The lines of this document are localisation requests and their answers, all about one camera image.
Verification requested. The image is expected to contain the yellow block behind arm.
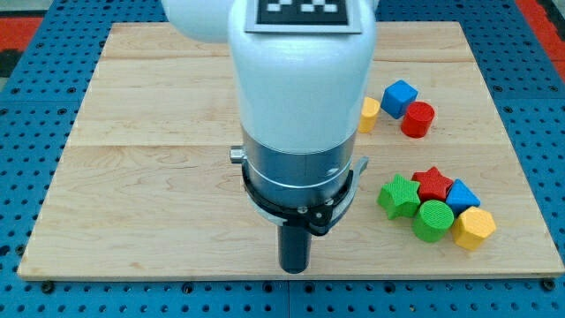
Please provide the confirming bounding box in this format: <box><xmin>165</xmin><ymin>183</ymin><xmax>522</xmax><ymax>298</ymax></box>
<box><xmin>358</xmin><ymin>97</ymin><xmax>380</xmax><ymax>133</ymax></box>

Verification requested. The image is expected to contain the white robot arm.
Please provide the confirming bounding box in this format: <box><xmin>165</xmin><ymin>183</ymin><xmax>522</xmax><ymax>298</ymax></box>
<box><xmin>162</xmin><ymin>0</ymin><xmax>376</xmax><ymax>208</ymax></box>

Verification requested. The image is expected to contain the yellow hexagon block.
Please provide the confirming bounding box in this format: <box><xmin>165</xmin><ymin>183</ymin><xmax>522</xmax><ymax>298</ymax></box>
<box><xmin>451</xmin><ymin>207</ymin><xmax>497</xmax><ymax>251</ymax></box>

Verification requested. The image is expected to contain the black cylindrical pointer tool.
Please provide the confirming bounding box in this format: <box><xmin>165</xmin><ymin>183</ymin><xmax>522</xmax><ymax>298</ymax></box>
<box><xmin>277</xmin><ymin>225</ymin><xmax>312</xmax><ymax>274</ymax></box>

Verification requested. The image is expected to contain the green star block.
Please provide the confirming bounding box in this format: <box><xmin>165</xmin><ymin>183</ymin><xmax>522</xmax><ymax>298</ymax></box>
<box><xmin>376</xmin><ymin>174</ymin><xmax>421</xmax><ymax>220</ymax></box>

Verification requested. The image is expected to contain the blue cube block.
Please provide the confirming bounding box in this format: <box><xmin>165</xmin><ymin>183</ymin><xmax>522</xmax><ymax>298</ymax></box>
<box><xmin>381</xmin><ymin>79</ymin><xmax>418</xmax><ymax>119</ymax></box>

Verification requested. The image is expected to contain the light wooden board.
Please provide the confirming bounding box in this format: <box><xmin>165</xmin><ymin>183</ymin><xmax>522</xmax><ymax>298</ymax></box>
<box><xmin>18</xmin><ymin>22</ymin><xmax>564</xmax><ymax>282</ymax></box>

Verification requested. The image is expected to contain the red cylinder block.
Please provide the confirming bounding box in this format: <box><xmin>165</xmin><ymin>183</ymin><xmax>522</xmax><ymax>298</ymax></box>
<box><xmin>401</xmin><ymin>102</ymin><xmax>435</xmax><ymax>139</ymax></box>

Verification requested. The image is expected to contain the black white fiducial marker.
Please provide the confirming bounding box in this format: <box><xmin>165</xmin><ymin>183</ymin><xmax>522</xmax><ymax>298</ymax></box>
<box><xmin>245</xmin><ymin>0</ymin><xmax>362</xmax><ymax>34</ymax></box>

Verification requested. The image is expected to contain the red star block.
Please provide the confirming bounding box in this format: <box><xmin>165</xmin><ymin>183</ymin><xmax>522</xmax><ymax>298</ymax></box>
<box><xmin>411</xmin><ymin>166</ymin><xmax>454</xmax><ymax>201</ymax></box>

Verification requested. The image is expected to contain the green cylinder block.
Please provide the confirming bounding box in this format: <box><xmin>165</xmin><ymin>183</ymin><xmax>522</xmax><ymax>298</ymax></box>
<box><xmin>412</xmin><ymin>200</ymin><xmax>455</xmax><ymax>243</ymax></box>

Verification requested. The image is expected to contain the blue triangle block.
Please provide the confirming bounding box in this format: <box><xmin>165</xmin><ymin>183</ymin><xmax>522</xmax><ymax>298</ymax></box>
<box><xmin>445</xmin><ymin>178</ymin><xmax>481</xmax><ymax>217</ymax></box>

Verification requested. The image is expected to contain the black clamp ring with lever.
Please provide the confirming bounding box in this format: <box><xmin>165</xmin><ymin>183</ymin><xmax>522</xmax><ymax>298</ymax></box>
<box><xmin>240</xmin><ymin>156</ymin><xmax>370</xmax><ymax>237</ymax></box>

